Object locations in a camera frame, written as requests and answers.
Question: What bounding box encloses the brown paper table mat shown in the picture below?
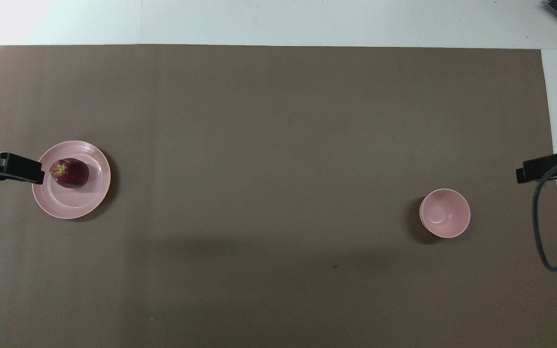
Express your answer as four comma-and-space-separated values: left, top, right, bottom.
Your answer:
0, 44, 557, 348

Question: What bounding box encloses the dark red apple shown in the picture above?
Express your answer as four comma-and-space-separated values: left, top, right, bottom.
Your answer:
49, 158, 90, 189

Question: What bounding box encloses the pink bowl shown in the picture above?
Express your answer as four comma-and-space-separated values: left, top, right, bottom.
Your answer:
419, 188, 471, 239

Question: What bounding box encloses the pink plate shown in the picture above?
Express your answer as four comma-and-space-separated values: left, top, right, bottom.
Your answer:
32, 140, 112, 220

